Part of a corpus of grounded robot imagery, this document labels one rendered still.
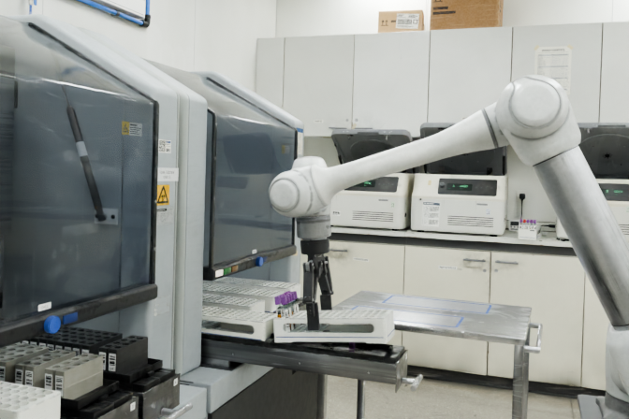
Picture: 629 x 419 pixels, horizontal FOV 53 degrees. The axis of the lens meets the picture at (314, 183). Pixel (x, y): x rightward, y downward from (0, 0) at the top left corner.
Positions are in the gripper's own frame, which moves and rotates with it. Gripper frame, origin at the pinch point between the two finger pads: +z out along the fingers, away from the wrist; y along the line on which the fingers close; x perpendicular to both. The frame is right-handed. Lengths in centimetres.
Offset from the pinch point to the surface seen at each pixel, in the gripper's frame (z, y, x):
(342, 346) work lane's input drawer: 8.4, 3.0, -4.4
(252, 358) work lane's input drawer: 9.2, -6.9, 16.8
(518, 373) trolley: 21, 26, -47
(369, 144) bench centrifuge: -62, 253, 47
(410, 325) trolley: 8.3, 26.6, -17.9
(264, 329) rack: 2.2, -4.9, 13.8
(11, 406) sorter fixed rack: -1, -74, 27
